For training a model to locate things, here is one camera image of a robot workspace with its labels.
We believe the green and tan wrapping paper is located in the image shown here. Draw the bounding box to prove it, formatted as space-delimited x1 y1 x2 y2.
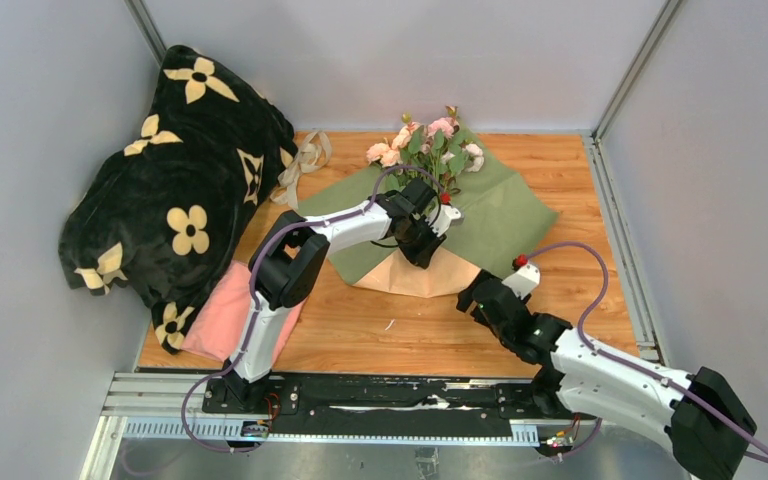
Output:
329 151 558 298

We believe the beige ribbon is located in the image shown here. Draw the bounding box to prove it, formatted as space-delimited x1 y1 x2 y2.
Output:
269 130 333 209

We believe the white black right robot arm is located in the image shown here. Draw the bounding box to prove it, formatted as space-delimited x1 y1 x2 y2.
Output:
457 265 757 479

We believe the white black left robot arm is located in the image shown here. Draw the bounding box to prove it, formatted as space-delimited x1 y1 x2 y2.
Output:
221 178 463 413

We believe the black blanket with cream flowers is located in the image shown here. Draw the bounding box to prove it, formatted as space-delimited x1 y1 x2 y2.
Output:
58 45 298 354

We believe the pink folded cloth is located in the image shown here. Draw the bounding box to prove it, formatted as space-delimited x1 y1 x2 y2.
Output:
181 260 306 366

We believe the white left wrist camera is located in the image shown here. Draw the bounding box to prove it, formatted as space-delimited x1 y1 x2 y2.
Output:
427 203 464 237

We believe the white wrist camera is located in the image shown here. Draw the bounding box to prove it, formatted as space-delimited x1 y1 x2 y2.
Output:
502 254 541 300
427 203 464 237

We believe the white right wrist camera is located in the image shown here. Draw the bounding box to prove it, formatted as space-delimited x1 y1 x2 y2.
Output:
502 254 541 300

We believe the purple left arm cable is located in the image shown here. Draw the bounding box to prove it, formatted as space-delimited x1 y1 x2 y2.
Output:
180 164 452 455

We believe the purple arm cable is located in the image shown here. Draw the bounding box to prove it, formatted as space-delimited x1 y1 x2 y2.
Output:
180 164 452 455
515 241 768 478

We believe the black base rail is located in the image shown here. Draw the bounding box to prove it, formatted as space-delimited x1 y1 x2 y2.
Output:
105 369 703 446

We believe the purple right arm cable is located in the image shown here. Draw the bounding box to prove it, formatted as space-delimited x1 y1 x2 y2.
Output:
515 241 768 478

